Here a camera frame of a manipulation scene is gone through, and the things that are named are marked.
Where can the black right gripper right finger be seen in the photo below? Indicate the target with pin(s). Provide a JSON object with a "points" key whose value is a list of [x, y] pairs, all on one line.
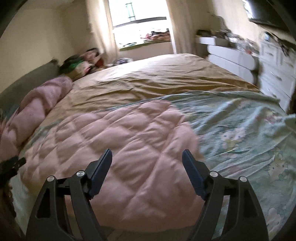
{"points": [[244, 219]]}

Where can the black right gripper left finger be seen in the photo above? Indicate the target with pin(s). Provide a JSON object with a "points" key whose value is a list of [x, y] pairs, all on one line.
{"points": [[49, 218]]}

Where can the pink quilted puffer jacket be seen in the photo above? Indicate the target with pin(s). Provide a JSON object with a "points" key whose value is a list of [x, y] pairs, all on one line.
{"points": [[146, 188]]}

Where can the pile of clothes on bed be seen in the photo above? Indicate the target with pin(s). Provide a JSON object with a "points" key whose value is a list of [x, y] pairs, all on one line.
{"points": [[78, 66]]}

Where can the clothes on window sill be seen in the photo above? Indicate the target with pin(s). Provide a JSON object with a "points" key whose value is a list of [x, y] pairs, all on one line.
{"points": [[158, 36]]}

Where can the green cartoon print blanket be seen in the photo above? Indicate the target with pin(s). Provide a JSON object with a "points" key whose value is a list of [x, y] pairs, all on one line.
{"points": [[240, 133]]}

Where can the rolled pink duvet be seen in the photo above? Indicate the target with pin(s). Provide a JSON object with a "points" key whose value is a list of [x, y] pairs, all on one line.
{"points": [[33, 109]]}

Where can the grey headboard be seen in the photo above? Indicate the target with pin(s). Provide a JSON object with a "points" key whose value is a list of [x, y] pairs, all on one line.
{"points": [[14, 94]]}

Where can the white dresser with drawers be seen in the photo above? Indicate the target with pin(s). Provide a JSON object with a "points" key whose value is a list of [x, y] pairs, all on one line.
{"points": [[277, 70]]}

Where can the white low cabinet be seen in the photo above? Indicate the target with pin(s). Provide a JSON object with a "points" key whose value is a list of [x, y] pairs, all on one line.
{"points": [[218, 52]]}

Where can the tan bed sheet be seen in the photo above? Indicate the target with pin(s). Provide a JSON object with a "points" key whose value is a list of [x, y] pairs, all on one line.
{"points": [[145, 79]]}

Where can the left cream curtain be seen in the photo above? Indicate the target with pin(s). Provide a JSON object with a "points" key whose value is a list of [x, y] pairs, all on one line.
{"points": [[102, 29]]}

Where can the cream curtain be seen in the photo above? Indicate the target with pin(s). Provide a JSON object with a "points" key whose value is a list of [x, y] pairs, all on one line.
{"points": [[102, 29], [181, 28]]}

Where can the right cream curtain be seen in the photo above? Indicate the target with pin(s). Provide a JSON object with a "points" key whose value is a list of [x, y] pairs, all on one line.
{"points": [[181, 28]]}

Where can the window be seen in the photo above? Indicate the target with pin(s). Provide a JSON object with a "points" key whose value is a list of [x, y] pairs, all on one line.
{"points": [[132, 20]]}

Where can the wall mounted black television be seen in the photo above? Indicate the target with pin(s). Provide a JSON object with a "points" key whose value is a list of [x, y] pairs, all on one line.
{"points": [[262, 13]]}

